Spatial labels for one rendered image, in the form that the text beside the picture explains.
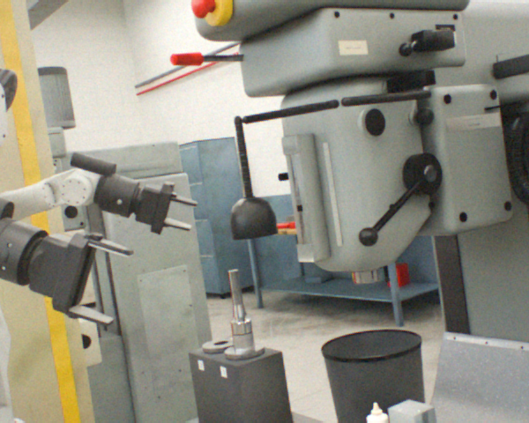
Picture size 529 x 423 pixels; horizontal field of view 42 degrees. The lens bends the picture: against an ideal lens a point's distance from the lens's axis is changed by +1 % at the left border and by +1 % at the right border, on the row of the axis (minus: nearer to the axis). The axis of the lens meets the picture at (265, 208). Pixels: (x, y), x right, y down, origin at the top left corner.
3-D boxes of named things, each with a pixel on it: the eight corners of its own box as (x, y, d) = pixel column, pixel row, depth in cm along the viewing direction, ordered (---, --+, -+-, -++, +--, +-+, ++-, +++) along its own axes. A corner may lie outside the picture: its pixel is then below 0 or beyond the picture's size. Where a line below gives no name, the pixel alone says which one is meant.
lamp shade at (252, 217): (225, 241, 103) (219, 201, 103) (242, 234, 110) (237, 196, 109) (268, 236, 100) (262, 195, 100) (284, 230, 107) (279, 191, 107)
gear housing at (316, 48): (333, 71, 101) (324, 3, 100) (241, 100, 121) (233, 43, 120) (473, 65, 121) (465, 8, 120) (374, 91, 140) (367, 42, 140)
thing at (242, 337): (236, 353, 147) (233, 329, 147) (232, 348, 152) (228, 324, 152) (257, 349, 149) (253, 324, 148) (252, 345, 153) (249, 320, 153)
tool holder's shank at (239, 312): (234, 322, 148) (227, 272, 147) (232, 320, 151) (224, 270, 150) (249, 320, 149) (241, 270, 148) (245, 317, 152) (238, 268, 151)
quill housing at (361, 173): (369, 277, 106) (341, 73, 104) (288, 272, 123) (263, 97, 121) (448, 254, 117) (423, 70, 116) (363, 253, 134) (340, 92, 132)
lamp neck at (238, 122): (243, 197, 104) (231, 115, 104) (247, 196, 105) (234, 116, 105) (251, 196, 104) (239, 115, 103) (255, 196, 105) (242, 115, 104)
